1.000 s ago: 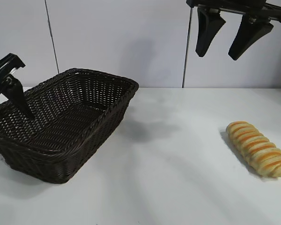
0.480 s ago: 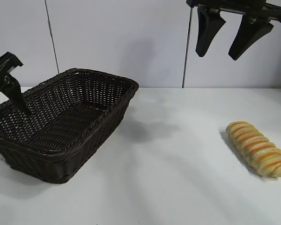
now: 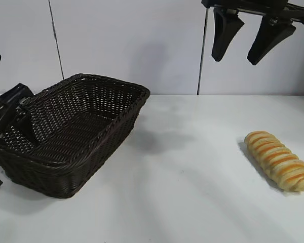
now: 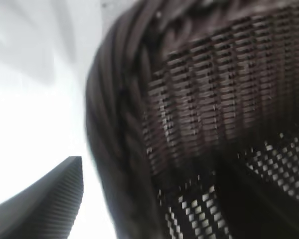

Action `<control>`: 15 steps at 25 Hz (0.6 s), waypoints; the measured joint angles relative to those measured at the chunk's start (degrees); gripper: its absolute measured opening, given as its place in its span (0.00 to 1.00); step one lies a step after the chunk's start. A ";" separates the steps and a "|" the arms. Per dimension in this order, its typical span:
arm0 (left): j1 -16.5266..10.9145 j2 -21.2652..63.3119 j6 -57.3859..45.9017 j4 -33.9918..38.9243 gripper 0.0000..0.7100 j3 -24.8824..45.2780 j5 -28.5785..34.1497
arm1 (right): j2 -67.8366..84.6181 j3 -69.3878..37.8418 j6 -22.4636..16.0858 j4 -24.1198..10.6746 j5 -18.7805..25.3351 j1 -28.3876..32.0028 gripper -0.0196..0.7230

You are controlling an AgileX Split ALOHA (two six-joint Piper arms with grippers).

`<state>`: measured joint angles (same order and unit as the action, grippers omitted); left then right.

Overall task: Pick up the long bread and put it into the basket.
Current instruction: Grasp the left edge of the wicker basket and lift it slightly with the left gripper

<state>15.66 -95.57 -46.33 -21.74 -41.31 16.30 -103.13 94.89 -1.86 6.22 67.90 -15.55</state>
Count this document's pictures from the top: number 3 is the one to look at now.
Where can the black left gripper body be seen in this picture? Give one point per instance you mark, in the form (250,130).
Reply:
(7,100)

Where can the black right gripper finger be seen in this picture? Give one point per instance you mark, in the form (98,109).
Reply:
(224,31)
(269,36)

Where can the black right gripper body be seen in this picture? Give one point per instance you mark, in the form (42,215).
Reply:
(248,5)

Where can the dark brown wicker basket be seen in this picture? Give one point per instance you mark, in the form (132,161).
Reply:
(73,121)

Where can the long twisted striped bread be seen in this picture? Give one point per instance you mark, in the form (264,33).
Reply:
(276,159)

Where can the thin grey vertical pole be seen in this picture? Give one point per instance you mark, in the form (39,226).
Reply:
(56,38)
(202,50)

